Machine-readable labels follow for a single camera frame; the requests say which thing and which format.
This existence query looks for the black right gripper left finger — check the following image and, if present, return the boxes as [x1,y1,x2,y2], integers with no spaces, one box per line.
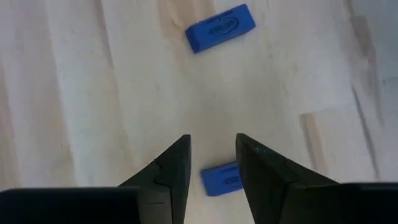
[0,134,192,224]

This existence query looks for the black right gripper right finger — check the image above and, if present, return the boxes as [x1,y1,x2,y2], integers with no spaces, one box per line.
[235,133,398,224]

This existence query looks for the blue rectangular eraser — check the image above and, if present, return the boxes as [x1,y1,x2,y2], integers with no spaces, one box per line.
[200,160,244,197]
[184,3,257,55]

